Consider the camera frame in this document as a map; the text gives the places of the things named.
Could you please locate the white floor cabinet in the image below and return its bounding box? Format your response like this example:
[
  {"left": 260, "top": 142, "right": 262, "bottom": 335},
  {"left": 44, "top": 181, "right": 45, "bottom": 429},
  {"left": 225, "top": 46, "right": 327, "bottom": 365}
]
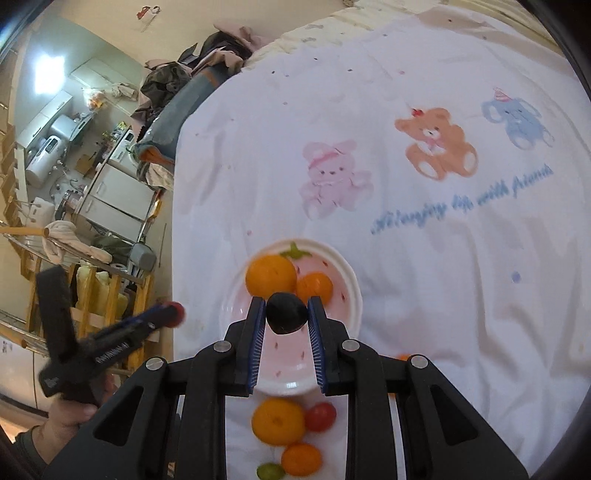
[{"left": 74, "top": 161, "right": 158, "bottom": 224}]

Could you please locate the white water heater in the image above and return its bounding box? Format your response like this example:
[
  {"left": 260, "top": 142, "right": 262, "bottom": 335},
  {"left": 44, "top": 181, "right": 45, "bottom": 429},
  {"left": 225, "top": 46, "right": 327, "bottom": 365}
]
[{"left": 24, "top": 135, "right": 71, "bottom": 186}]

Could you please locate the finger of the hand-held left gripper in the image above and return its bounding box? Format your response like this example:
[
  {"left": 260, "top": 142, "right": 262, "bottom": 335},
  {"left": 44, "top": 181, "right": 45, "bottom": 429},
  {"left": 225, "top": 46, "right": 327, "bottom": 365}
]
[{"left": 119, "top": 302, "right": 172, "bottom": 343}]

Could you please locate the grey plastic bin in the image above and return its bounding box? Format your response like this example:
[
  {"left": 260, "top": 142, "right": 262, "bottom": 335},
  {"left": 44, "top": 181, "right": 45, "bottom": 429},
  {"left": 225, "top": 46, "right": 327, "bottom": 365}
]
[{"left": 128, "top": 244, "right": 156, "bottom": 274}]

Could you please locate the white mop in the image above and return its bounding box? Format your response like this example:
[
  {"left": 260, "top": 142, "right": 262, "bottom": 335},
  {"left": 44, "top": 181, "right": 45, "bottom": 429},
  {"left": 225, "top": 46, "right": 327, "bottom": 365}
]
[{"left": 0, "top": 220, "right": 114, "bottom": 267}]

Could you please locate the person's left hand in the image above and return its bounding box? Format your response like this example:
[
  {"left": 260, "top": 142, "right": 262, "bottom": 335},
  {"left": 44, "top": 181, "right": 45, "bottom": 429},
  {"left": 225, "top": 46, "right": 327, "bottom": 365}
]
[{"left": 45, "top": 373, "right": 123, "bottom": 446}]

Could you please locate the large orange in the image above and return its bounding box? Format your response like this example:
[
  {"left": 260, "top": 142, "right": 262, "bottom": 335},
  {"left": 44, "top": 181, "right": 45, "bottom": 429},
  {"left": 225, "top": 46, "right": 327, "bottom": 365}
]
[
  {"left": 252, "top": 398, "right": 306, "bottom": 446},
  {"left": 245, "top": 255, "right": 298, "bottom": 299}
]

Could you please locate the cream quilted bedding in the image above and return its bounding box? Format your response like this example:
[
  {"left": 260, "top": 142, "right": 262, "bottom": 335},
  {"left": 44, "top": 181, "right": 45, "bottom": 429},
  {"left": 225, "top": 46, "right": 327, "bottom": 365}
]
[{"left": 244, "top": 6, "right": 462, "bottom": 72}]

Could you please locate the pink strawberry print plate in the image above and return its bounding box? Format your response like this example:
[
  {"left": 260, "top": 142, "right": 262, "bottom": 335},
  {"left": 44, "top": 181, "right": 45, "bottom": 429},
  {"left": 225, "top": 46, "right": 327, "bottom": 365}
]
[{"left": 221, "top": 237, "right": 363, "bottom": 398}]

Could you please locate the wooden rack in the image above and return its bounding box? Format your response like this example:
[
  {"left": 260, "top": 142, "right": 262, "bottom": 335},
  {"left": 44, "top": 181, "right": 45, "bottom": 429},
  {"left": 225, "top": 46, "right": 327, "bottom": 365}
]
[{"left": 18, "top": 256, "right": 156, "bottom": 372}]

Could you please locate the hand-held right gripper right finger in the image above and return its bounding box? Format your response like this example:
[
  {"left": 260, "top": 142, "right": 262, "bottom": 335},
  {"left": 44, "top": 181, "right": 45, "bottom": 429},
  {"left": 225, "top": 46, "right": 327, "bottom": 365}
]
[{"left": 307, "top": 296, "right": 530, "bottom": 480}]

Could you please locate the person's left forearm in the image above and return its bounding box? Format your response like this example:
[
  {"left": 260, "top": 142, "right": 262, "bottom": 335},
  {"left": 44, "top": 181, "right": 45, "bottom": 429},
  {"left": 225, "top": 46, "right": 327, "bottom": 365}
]
[{"left": 10, "top": 425, "right": 58, "bottom": 480}]

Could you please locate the white printed blanket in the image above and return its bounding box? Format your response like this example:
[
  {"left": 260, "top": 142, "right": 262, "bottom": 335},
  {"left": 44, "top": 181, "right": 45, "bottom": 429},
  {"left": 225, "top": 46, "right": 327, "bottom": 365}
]
[{"left": 168, "top": 9, "right": 591, "bottom": 480}]

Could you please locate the dark purple plum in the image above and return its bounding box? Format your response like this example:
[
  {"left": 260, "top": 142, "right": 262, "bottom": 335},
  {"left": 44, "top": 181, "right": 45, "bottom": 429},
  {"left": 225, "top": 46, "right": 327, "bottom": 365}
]
[{"left": 267, "top": 292, "right": 309, "bottom": 336}]

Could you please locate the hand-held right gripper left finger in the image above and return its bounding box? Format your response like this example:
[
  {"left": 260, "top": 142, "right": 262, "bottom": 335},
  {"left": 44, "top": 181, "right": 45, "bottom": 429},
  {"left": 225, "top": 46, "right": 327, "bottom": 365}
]
[{"left": 41, "top": 296, "right": 267, "bottom": 480}]

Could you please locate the blue denim cushion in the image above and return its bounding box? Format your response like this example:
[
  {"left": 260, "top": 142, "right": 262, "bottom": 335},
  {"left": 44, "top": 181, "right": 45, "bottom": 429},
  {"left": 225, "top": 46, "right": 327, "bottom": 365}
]
[{"left": 133, "top": 69, "right": 234, "bottom": 164}]

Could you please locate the pile of clothes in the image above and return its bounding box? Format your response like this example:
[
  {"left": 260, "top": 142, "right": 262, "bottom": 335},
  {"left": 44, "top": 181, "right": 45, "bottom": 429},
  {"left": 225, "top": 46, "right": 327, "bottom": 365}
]
[{"left": 139, "top": 21, "right": 269, "bottom": 118}]

